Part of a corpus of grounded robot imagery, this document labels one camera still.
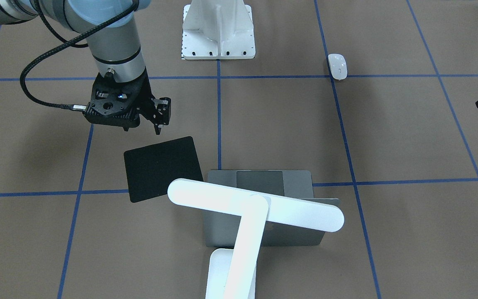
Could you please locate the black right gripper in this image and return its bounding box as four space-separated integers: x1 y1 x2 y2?
83 70 171 135

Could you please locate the black mouse pad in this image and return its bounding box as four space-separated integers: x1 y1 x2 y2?
123 136 204 203

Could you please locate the grey laptop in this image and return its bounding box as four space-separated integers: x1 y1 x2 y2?
202 169 340 248

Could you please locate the white computer mouse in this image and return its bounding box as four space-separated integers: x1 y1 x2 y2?
327 53 348 80

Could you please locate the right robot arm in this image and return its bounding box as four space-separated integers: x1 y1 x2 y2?
0 0 171 135

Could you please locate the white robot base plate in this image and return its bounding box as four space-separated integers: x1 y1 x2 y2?
181 4 256 59

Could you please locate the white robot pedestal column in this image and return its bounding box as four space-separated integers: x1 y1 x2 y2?
183 0 254 44

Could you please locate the black cable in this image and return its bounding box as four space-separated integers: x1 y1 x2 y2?
20 0 140 112

